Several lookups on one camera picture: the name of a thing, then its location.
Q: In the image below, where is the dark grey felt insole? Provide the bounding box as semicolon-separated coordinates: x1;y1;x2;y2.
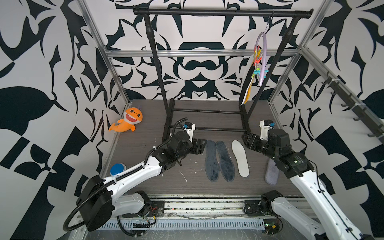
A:
205;140;220;182
215;141;235;182

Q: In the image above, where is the lilac round clip hanger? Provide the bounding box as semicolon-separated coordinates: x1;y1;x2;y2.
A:
252;17;271;87

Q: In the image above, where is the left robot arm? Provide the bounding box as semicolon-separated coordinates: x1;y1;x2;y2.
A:
63;118;208;232

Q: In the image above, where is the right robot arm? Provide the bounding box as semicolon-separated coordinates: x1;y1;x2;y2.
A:
242;128;373;240

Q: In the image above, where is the orange-edged insole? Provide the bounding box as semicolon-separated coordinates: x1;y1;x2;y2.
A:
232;140;250;178

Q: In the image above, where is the grey fabric case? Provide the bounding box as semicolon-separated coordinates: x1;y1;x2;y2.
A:
265;159;280;186

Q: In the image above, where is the orange shark plush toy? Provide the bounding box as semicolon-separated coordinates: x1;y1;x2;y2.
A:
109;108;143;133

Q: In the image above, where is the blue round button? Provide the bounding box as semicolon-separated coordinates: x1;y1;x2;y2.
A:
110;163;127;176

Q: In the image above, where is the black garment rack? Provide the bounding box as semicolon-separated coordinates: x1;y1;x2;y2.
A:
133;8;314;141

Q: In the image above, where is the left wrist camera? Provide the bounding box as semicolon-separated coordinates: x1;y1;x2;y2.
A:
182;122;196;142

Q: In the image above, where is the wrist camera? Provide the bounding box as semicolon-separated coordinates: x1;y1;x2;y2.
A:
260;120;276;140
182;122;196;142

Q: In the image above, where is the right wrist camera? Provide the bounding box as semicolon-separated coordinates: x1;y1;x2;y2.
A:
260;120;276;140

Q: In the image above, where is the white cable duct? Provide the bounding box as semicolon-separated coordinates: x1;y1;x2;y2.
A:
85;218;266;231

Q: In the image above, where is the wall hook rail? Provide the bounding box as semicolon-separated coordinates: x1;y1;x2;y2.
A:
322;71;384;145

